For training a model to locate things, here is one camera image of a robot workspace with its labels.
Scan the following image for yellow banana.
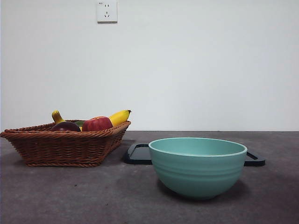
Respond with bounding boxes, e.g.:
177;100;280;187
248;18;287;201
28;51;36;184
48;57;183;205
51;109;132;131

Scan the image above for teal ribbed bowl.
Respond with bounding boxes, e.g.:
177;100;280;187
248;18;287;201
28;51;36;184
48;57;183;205
148;137;248;200

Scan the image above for red apple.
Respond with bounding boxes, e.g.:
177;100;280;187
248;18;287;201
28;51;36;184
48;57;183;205
81;116;114;132

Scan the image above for white wall socket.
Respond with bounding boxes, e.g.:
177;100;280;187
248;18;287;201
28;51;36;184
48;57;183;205
97;0;118;24

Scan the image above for dark purple plum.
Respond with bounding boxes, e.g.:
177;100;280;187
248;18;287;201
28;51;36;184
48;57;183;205
50;121;81;132

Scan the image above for black rectangular tray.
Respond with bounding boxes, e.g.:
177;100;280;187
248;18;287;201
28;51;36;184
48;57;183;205
123;143;267;168

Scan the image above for brown wicker basket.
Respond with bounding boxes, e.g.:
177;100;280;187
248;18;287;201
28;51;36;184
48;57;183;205
0;120;132;168

